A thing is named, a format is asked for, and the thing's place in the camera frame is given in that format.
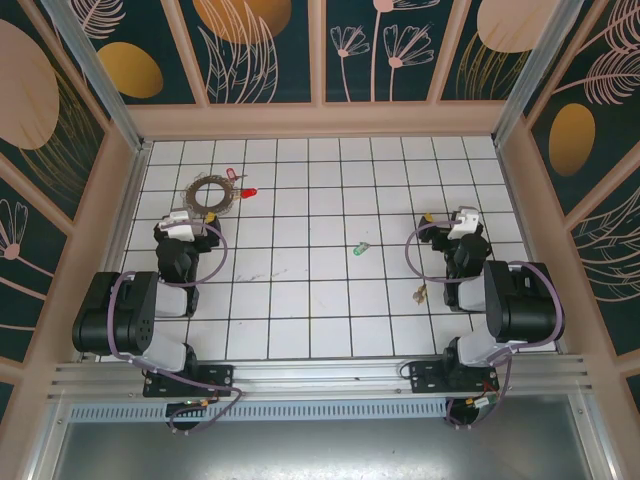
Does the silver metal keyring disc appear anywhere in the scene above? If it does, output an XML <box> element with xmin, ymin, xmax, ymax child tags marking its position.
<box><xmin>180</xmin><ymin>172</ymin><xmax>237</xmax><ymax>219</ymax></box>

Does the grey metal sheet panel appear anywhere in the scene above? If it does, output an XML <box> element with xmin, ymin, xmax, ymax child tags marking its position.
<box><xmin>27</xmin><ymin>394</ymin><xmax>614</xmax><ymax>480</ymax></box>

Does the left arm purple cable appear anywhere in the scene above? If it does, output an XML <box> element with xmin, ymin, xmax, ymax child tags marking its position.
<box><xmin>107</xmin><ymin>222</ymin><xmax>244</xmax><ymax>435</ymax></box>

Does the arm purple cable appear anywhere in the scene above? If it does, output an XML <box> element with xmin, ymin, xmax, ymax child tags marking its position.
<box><xmin>107</xmin><ymin>222</ymin><xmax>244</xmax><ymax>435</ymax></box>
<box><xmin>404</xmin><ymin>219</ymin><xmax>566</xmax><ymax>431</ymax></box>

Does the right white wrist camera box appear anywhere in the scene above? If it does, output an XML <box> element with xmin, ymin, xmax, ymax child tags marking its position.
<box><xmin>447</xmin><ymin>205</ymin><xmax>480</xmax><ymax>241</ymax></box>

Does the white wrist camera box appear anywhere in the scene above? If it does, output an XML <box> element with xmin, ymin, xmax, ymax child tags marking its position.
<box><xmin>159</xmin><ymin>209</ymin><xmax>202</xmax><ymax>239</ymax></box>
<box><xmin>447</xmin><ymin>205</ymin><xmax>480</xmax><ymax>241</ymax></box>

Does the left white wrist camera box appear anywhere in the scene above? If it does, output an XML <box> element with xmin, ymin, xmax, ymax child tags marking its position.
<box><xmin>159</xmin><ymin>209</ymin><xmax>202</xmax><ymax>239</ymax></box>

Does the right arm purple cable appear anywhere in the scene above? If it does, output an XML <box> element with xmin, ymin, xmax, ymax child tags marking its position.
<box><xmin>404</xmin><ymin>219</ymin><xmax>566</xmax><ymax>431</ymax></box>

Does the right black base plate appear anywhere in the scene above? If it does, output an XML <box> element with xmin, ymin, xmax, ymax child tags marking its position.
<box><xmin>408</xmin><ymin>360</ymin><xmax>501</xmax><ymax>396</ymax></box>

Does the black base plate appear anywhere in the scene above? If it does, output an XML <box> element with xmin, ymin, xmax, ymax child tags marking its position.
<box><xmin>408</xmin><ymin>360</ymin><xmax>501</xmax><ymax>396</ymax></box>
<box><xmin>143</xmin><ymin>363</ymin><xmax>236</xmax><ymax>399</ymax></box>

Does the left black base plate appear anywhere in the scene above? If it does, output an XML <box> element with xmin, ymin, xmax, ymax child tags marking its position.
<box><xmin>143</xmin><ymin>363</ymin><xmax>236</xmax><ymax>399</ymax></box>

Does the aluminium mounting rail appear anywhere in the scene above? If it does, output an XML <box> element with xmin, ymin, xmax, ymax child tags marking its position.
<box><xmin>47</xmin><ymin>354</ymin><xmax>596</xmax><ymax>404</ymax></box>

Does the aluminium frame post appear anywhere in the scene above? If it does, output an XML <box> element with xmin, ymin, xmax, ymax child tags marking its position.
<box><xmin>492</xmin><ymin>0</ymin><xmax>584</xmax><ymax>146</ymax></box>
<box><xmin>42</xmin><ymin>0</ymin><xmax>151</xmax><ymax>151</ymax></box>

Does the grey slotted cable duct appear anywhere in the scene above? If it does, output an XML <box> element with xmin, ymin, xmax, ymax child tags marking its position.
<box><xmin>67</xmin><ymin>399</ymin><xmax>451</xmax><ymax>421</ymax></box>

